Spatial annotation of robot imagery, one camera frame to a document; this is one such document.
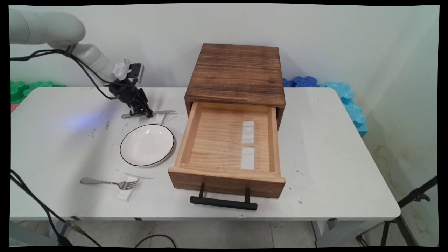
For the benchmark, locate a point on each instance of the thick white foam block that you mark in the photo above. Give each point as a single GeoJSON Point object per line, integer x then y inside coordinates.
{"type": "Point", "coordinates": [248, 134]}

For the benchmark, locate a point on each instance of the white plate with black rim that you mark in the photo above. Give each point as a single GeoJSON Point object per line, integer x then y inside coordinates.
{"type": "Point", "coordinates": [147, 145]}

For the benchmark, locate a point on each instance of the black tripod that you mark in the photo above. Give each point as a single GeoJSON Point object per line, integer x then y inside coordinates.
{"type": "Point", "coordinates": [402, 210]}

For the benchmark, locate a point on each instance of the flat white foam pad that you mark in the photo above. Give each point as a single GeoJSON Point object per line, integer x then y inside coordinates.
{"type": "Point", "coordinates": [247, 159]}

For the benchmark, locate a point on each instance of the small white knife rest block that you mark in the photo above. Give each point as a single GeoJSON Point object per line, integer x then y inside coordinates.
{"type": "Point", "coordinates": [159, 119]}

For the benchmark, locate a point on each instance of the dark blue foam mat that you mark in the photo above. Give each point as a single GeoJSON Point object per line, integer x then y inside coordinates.
{"type": "Point", "coordinates": [304, 82]}

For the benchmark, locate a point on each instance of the white fork rest block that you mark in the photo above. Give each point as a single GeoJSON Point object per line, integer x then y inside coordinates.
{"type": "Point", "coordinates": [125, 194]}

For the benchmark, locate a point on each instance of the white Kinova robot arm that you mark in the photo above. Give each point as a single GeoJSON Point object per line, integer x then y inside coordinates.
{"type": "Point", "coordinates": [52, 29]}

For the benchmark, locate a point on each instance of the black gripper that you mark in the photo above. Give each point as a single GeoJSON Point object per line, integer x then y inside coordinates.
{"type": "Point", "coordinates": [124, 91]}

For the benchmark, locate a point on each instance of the green foam mat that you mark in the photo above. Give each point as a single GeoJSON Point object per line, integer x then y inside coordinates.
{"type": "Point", "coordinates": [21, 91]}

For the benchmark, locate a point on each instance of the dark wooden drawer cabinet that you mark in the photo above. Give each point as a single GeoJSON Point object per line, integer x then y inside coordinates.
{"type": "Point", "coordinates": [238, 73]}

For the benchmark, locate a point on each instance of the light blue foam mat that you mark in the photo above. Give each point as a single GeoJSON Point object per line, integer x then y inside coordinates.
{"type": "Point", "coordinates": [351, 105]}

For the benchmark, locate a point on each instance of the silver fork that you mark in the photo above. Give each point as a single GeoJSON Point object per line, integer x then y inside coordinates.
{"type": "Point", "coordinates": [98, 181]}

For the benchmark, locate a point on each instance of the silver table knife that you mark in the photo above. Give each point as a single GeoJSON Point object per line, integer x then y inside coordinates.
{"type": "Point", "coordinates": [164, 112]}

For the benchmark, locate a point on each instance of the red foam mat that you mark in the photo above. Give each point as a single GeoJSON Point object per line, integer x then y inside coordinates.
{"type": "Point", "coordinates": [13, 108]}

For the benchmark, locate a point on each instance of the white table leg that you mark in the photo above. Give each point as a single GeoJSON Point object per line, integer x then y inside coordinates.
{"type": "Point", "coordinates": [323, 232]}

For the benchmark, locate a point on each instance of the light wooden drawer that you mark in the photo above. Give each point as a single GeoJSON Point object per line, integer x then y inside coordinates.
{"type": "Point", "coordinates": [217, 140]}

